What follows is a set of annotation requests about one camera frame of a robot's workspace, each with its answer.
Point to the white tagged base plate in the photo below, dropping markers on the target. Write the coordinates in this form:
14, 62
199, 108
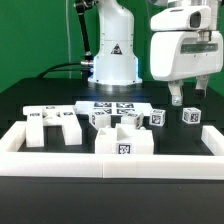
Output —
112, 108

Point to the white U-shaped fence frame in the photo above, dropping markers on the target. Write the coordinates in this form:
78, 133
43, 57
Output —
13, 162

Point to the white chair back piece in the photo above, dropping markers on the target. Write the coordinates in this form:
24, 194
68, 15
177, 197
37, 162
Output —
39, 117

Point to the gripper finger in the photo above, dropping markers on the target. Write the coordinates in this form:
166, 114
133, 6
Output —
175, 88
201, 86

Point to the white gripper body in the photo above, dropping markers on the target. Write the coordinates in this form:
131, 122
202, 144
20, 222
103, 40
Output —
186, 43

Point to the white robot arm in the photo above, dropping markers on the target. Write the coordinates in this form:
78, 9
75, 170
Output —
115, 67

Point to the white chair seat piece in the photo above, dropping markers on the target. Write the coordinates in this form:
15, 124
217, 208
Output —
124, 139

